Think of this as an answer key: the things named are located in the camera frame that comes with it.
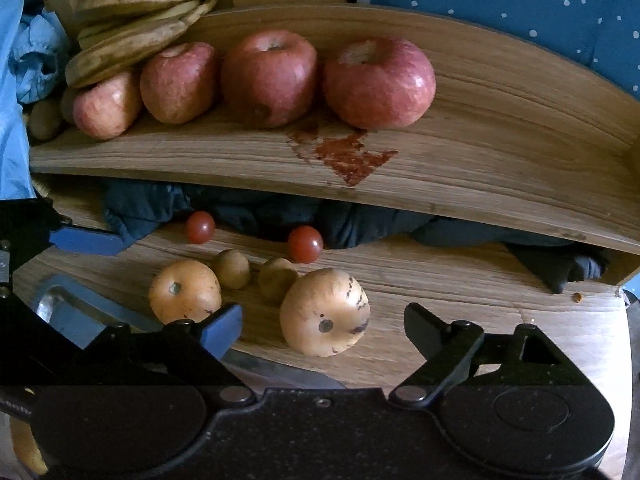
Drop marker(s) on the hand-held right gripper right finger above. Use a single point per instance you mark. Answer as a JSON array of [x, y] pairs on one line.
[[425, 330]]

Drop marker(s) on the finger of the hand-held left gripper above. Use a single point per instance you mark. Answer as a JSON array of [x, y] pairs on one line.
[[90, 240]]

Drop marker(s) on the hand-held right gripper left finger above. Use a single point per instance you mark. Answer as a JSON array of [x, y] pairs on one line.
[[222, 325]]

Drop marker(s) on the yellow-red apple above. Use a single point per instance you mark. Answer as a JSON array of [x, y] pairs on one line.
[[185, 292]]

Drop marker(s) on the cherry tomato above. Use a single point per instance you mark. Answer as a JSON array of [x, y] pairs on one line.
[[305, 244], [201, 227]]

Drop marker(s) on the pale spotted pear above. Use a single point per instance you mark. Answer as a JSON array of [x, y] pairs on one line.
[[325, 312]]

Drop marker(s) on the light blue hanging garment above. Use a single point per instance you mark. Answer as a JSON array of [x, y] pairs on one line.
[[10, 135]]

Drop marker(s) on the brown kiwi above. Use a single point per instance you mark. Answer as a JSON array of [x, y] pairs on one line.
[[45, 120], [69, 105]]

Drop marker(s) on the dark cloth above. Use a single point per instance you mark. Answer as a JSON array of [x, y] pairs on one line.
[[375, 227]]

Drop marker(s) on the red apple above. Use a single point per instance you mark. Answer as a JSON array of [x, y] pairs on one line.
[[105, 107], [380, 85], [177, 85], [270, 77]]

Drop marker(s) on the crumpled blue cloth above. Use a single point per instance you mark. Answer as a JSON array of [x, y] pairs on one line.
[[37, 55]]

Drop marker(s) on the wooden shelf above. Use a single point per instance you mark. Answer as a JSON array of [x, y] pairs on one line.
[[500, 160]]

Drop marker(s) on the bunch of bananas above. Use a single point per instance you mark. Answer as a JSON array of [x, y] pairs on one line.
[[135, 35]]

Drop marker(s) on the blue white-dotted cloth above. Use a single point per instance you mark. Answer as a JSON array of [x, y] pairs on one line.
[[525, 0]]

